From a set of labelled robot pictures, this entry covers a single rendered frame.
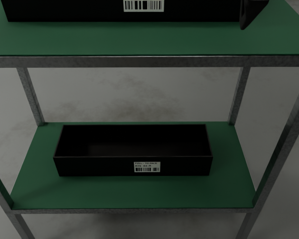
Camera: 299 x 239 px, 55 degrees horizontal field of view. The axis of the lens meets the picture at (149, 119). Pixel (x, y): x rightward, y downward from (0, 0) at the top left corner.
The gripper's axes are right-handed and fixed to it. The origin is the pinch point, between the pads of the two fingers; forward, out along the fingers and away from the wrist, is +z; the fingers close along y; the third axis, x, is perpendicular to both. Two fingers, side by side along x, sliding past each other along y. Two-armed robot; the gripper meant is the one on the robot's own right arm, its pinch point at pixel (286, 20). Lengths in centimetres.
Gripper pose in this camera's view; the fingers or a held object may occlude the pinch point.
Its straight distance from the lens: 37.6
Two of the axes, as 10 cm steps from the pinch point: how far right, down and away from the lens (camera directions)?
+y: -10.0, 0.0, -0.1
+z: -0.1, 3.7, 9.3
